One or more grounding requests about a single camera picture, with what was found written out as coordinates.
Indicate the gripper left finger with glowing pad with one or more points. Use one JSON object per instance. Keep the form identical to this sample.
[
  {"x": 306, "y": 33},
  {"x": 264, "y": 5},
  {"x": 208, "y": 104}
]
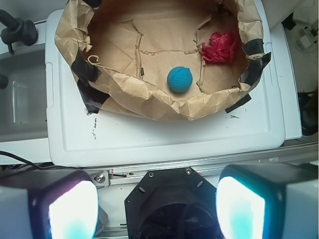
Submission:
[{"x": 47, "y": 204}]

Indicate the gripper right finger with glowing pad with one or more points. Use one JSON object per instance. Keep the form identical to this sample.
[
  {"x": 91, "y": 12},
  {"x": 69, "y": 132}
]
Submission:
[{"x": 268, "y": 201}]

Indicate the blue textured ball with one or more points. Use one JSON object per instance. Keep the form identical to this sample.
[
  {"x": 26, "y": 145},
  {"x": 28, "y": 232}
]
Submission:
[{"x": 179, "y": 79}]

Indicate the white plastic bin lid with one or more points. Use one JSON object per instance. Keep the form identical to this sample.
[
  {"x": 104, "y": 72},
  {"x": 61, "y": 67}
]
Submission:
[{"x": 80, "y": 139}]

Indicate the clear plastic container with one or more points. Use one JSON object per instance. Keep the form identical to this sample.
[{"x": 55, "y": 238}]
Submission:
[{"x": 28, "y": 102}]

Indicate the crumpled red paper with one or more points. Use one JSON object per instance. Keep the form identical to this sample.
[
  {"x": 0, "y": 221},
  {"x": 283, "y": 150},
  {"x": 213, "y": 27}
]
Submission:
[{"x": 221, "y": 47}]

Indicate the brown paper bag tray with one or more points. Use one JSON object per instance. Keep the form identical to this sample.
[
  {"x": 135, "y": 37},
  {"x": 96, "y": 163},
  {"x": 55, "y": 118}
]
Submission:
[{"x": 121, "y": 51}]

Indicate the black octagonal mount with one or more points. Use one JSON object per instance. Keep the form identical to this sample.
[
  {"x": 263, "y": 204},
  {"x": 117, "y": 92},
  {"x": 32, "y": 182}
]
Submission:
[{"x": 172, "y": 204}]

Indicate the black faucet handle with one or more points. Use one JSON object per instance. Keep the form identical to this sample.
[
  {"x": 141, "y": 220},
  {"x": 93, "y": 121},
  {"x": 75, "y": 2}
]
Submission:
[{"x": 17, "y": 30}]

